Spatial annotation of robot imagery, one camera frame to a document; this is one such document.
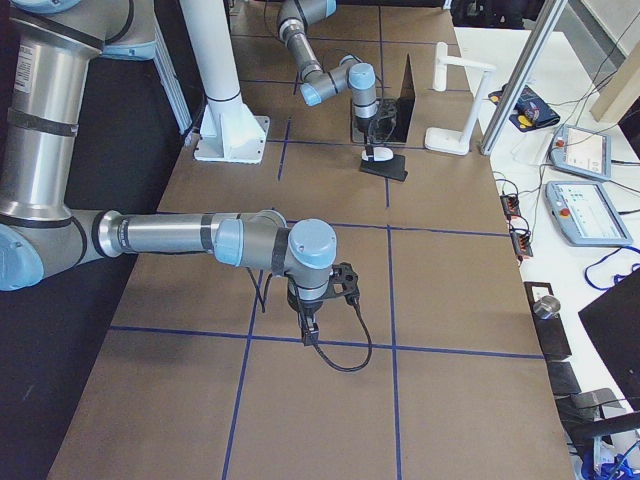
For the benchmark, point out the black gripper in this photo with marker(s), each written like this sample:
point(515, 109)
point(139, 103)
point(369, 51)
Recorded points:
point(306, 308)
point(364, 123)

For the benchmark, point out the white computer mouse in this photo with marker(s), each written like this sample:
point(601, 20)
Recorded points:
point(382, 154)

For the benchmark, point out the grey laptop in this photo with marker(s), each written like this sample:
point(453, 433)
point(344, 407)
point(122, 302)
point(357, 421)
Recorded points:
point(405, 103)

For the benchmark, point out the black mouse pad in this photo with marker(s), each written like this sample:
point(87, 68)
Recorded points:
point(393, 168)

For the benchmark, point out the white desk lamp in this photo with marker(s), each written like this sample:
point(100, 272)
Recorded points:
point(457, 142)

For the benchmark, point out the far black orange connector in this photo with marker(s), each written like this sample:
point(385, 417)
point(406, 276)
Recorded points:
point(510, 205)

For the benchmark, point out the black orange connector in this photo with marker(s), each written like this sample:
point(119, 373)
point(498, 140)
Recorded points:
point(510, 205)
point(520, 236)

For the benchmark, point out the dark blue space pencil case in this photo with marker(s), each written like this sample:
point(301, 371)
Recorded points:
point(531, 112)

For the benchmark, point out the near black orange connector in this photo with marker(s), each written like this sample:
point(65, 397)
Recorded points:
point(520, 236)

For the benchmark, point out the far teach pendant tablet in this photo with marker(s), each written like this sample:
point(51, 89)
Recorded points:
point(581, 152)

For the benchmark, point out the teach pendant tablet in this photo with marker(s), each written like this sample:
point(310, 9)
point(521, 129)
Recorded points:
point(581, 152)
point(585, 215)

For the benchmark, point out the near teach pendant tablet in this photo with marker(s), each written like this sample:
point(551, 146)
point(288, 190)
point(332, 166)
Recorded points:
point(585, 215)

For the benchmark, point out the steel cylinder weight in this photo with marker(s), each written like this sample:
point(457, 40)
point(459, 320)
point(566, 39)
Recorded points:
point(546, 307)

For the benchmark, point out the black monitor corner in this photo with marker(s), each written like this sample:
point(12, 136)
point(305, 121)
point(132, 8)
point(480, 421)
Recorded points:
point(612, 324)

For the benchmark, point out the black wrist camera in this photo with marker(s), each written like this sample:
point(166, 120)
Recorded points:
point(343, 283)
point(387, 116)

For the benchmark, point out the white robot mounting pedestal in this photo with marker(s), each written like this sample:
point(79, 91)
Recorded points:
point(229, 131)

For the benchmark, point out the aluminium frame post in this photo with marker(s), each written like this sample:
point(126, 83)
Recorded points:
point(533, 48)

